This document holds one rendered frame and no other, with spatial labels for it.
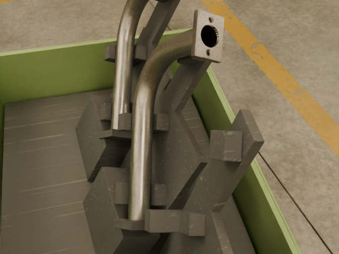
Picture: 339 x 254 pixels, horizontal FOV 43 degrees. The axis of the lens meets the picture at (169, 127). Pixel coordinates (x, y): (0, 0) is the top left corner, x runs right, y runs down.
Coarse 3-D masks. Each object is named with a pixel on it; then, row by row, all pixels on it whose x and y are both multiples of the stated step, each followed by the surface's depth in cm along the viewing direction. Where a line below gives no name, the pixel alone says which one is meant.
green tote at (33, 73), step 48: (48, 48) 83; (96, 48) 86; (0, 96) 88; (48, 96) 91; (192, 96) 93; (0, 144) 82; (0, 192) 75; (240, 192) 71; (0, 240) 70; (288, 240) 55
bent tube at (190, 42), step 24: (216, 24) 51; (168, 48) 55; (192, 48) 50; (216, 48) 51; (144, 72) 60; (144, 96) 61; (144, 120) 60; (144, 144) 60; (144, 168) 59; (144, 192) 59; (144, 216) 58
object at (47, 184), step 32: (64, 96) 91; (32, 128) 84; (64, 128) 84; (192, 128) 85; (32, 160) 79; (64, 160) 79; (32, 192) 74; (64, 192) 74; (32, 224) 70; (64, 224) 70; (224, 224) 70
